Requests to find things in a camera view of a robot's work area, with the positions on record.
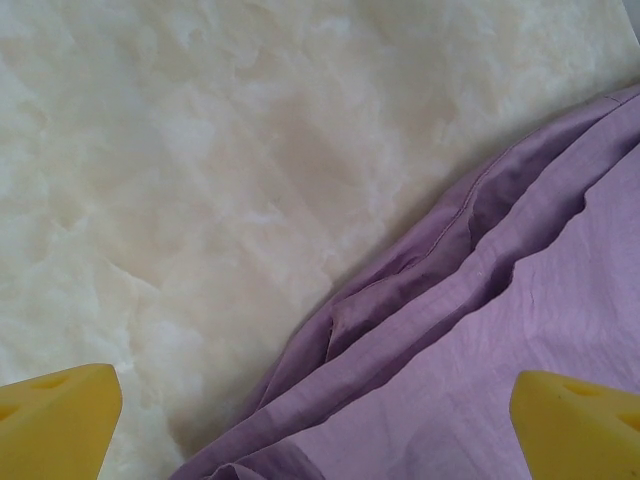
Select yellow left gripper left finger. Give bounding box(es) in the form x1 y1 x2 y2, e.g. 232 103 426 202
0 363 124 480

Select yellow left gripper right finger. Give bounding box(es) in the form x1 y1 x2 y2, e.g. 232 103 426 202
509 370 640 480

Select purple long pants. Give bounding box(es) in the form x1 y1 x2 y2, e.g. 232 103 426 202
169 84 640 480

